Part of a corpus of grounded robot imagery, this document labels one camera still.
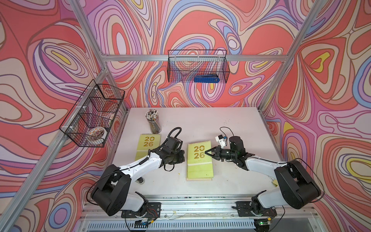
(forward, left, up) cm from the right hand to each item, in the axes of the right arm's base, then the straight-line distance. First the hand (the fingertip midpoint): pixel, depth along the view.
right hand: (206, 156), depth 83 cm
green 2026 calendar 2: (-4, +4, 0) cm, 6 cm away
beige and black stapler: (-11, +38, -5) cm, 40 cm away
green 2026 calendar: (+16, +39, -7) cm, 42 cm away
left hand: (0, +11, -2) cm, 12 cm away
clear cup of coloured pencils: (+24, +33, +10) cm, 42 cm away
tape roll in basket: (+5, +57, +19) cm, 60 cm away
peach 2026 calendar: (-11, -1, -7) cm, 13 cm away
